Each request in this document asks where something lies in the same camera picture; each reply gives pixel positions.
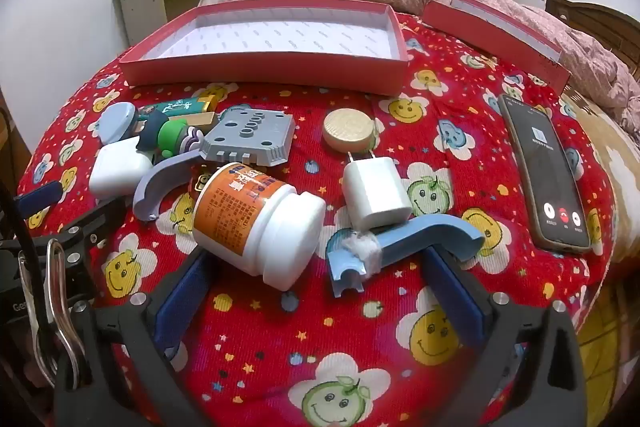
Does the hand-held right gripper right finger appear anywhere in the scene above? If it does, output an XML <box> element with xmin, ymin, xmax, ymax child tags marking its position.
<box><xmin>424</xmin><ymin>245</ymin><xmax>589</xmax><ymax>427</ymax></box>

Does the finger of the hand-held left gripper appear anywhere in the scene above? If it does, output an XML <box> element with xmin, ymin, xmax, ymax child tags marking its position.
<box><xmin>14</xmin><ymin>181</ymin><xmax>65</xmax><ymax>218</ymax></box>
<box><xmin>47</xmin><ymin>198</ymin><xmax>127</xmax><ymax>259</ymax></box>

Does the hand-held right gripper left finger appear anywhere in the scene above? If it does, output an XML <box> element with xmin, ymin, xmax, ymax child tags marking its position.
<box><xmin>52</xmin><ymin>249</ymin><xmax>236</xmax><ymax>427</ymax></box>

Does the white earbuds case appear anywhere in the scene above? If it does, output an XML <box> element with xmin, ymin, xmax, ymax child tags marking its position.
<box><xmin>89</xmin><ymin>137</ymin><xmax>153</xmax><ymax>200</ymax></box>

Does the blue curved plastic piece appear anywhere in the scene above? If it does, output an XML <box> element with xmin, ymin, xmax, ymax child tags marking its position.
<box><xmin>325</xmin><ymin>213</ymin><xmax>486</xmax><ymax>299</ymax></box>

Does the purple curved plastic piece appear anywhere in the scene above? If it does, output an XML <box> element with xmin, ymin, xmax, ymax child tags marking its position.
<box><xmin>132</xmin><ymin>129</ymin><xmax>206</xmax><ymax>223</ymax></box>

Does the light blue plastic piece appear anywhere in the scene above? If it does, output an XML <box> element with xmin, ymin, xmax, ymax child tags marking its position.
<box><xmin>97</xmin><ymin>102</ymin><xmax>138</xmax><ymax>144</ymax></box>

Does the white orange label pill bottle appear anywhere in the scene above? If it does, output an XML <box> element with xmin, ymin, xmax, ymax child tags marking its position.
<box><xmin>192</xmin><ymin>162</ymin><xmax>327</xmax><ymax>293</ymax></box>

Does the green cartoon keychain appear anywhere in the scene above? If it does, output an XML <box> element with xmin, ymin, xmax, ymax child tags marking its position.
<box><xmin>137</xmin><ymin>109</ymin><xmax>201</xmax><ymax>158</ymax></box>

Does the green cartoon lighter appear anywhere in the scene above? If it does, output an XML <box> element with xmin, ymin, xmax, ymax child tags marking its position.
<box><xmin>137</xmin><ymin>99</ymin><xmax>206</xmax><ymax>120</ymax></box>

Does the wooden block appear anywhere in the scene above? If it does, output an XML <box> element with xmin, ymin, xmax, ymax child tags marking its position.
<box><xmin>187</xmin><ymin>84</ymin><xmax>241</xmax><ymax>130</ymax></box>

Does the red cardboard box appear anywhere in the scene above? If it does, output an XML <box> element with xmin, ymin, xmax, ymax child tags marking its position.
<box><xmin>118</xmin><ymin>3</ymin><xmax>410</xmax><ymax>96</ymax></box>

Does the grey plastic plate with holes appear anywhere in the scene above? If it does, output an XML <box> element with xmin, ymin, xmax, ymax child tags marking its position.
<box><xmin>200</xmin><ymin>105</ymin><xmax>295</xmax><ymax>168</ymax></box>

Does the brown wooden cabinet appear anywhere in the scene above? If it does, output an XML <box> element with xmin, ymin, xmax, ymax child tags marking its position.
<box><xmin>0</xmin><ymin>92</ymin><xmax>32</xmax><ymax>188</ymax></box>

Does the red smiley printed blanket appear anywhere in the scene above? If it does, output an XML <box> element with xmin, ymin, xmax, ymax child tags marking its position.
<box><xmin>15</xmin><ymin>12</ymin><xmax>618</xmax><ymax>427</ymax></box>

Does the white charger plug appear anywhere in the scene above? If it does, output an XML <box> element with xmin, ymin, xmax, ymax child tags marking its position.
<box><xmin>342</xmin><ymin>150</ymin><xmax>412</xmax><ymax>230</ymax></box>

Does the black smartphone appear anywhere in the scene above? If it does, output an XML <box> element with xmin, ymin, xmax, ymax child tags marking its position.
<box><xmin>496</xmin><ymin>93</ymin><xmax>592</xmax><ymax>254</ymax></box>

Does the beige cartoon bedsheet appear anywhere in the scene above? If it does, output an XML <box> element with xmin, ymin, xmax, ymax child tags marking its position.
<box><xmin>570</xmin><ymin>92</ymin><xmax>640</xmax><ymax>408</ymax></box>

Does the beige bookshelf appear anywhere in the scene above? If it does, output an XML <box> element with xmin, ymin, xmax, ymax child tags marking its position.
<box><xmin>111</xmin><ymin>0</ymin><xmax>216</xmax><ymax>48</ymax></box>

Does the red cardboard box lid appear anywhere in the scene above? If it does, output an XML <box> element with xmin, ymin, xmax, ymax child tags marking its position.
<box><xmin>422</xmin><ymin>0</ymin><xmax>572</xmax><ymax>94</ymax></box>

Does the dark wooden headboard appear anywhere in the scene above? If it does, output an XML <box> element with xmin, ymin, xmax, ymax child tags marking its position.
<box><xmin>544</xmin><ymin>0</ymin><xmax>640</xmax><ymax>72</ymax></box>

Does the black cable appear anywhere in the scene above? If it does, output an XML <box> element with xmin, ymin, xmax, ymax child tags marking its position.
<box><xmin>0</xmin><ymin>107</ymin><xmax>56</xmax><ymax>358</ymax></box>

